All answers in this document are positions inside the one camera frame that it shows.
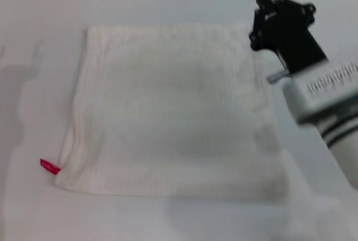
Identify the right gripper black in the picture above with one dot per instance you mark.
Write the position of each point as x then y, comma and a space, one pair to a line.
296, 42

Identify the white towel with red label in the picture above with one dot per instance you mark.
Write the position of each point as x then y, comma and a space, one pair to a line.
167, 112

